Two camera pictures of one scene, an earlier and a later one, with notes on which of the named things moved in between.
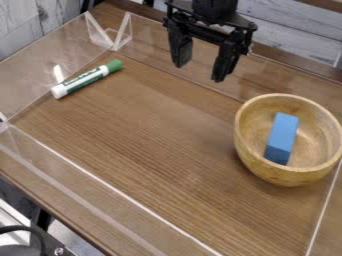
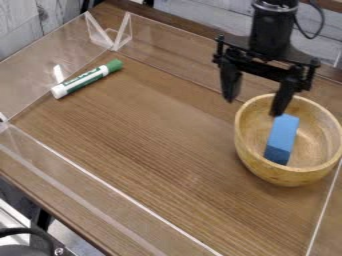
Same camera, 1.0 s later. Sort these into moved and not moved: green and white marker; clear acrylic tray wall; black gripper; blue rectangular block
Moved: black gripper
Not moved: clear acrylic tray wall; green and white marker; blue rectangular block
